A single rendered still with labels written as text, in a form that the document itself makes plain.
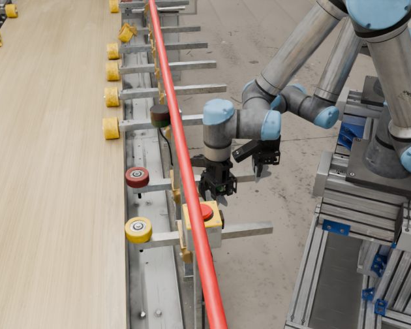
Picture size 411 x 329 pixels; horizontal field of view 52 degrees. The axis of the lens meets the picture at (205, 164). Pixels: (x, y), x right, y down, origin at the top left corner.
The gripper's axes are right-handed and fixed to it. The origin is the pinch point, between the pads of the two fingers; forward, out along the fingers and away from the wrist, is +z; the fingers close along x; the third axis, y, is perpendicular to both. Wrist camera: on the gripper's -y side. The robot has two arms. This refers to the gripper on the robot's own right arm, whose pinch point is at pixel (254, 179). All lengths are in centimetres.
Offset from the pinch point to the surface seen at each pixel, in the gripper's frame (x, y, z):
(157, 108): -3.9, -33.5, -35.0
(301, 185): 86, 60, 83
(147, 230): -27.4, -39.8, -8.3
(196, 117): 24.2, -18.0, -13.6
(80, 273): -39, -58, -8
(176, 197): -8.5, -29.6, -3.0
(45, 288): -43, -67, -8
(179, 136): -90, -35, -82
